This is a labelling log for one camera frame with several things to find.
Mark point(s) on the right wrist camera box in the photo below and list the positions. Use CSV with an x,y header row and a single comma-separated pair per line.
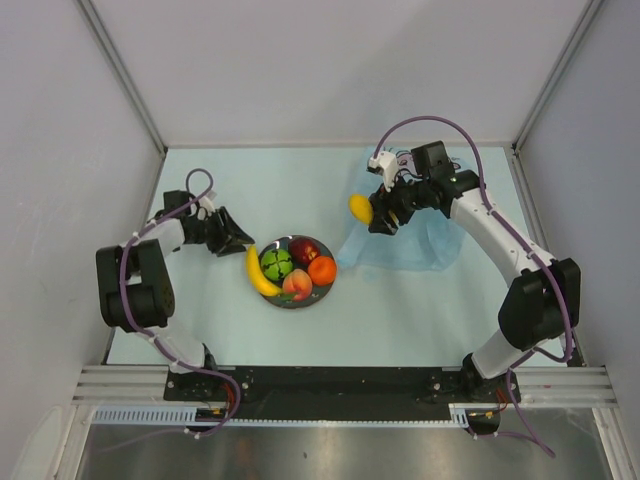
x,y
386,165

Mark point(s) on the dark blue ceramic plate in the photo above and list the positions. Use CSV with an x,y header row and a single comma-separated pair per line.
x,y
318,292

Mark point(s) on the yellow fake banana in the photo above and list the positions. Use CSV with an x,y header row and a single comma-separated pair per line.
x,y
256,277

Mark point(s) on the green fake watermelon ball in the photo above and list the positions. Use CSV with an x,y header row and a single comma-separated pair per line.
x,y
276,264

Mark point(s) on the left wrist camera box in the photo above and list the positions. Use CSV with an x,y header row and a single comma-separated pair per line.
x,y
207,201

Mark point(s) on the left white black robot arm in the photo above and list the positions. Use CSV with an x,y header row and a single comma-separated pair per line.
x,y
135,291

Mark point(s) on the aluminium frame rail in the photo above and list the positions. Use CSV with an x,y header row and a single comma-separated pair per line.
x,y
540,387

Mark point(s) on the corner aluminium post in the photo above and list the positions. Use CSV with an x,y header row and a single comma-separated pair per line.
x,y
113,58
561,65

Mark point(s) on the white slotted cable duct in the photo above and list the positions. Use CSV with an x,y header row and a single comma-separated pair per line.
x,y
201,417

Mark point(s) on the light blue printed plastic bag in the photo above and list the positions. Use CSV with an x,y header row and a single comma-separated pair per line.
x,y
429,242

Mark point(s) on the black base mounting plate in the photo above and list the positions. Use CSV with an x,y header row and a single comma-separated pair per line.
x,y
361,394

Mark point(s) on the left corner aluminium post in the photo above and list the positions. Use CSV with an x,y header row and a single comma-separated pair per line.
x,y
113,58

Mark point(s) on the right corner aluminium post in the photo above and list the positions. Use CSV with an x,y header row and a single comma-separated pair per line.
x,y
561,65

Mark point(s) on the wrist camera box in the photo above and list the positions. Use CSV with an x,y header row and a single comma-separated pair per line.
x,y
386,165
207,201

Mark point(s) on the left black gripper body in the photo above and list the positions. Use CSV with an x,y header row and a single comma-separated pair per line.
x,y
209,231

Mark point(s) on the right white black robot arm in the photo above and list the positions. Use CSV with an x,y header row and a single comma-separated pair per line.
x,y
543,297

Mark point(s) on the orange fake mandarin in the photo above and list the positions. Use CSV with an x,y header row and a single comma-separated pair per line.
x,y
322,270

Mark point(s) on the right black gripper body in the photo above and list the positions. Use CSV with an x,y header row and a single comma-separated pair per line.
x,y
403,200

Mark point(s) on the orange fake peach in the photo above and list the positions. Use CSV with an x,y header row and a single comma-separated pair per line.
x,y
297,285

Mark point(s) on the red fake apple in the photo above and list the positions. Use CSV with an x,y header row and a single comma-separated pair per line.
x,y
303,250

